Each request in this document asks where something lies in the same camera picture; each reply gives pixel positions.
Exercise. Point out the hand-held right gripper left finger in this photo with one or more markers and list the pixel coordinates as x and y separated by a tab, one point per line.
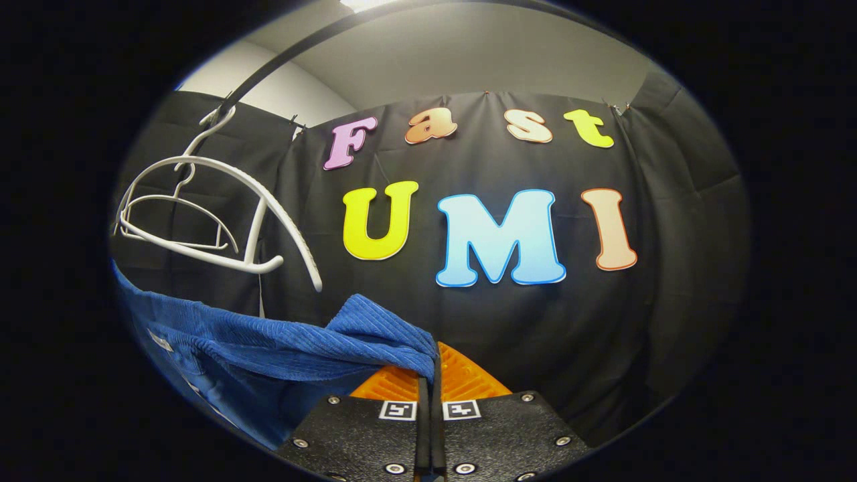
361	435

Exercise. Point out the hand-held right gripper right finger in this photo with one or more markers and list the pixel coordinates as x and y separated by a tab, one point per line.
502	435

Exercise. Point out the white plastic clothes hanger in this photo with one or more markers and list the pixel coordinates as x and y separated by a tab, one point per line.
177	195
256	231

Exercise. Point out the black metal clothes rack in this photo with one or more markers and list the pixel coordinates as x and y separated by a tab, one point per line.
288	55

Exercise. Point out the black backdrop cloth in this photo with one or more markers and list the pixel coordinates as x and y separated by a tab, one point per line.
669	301

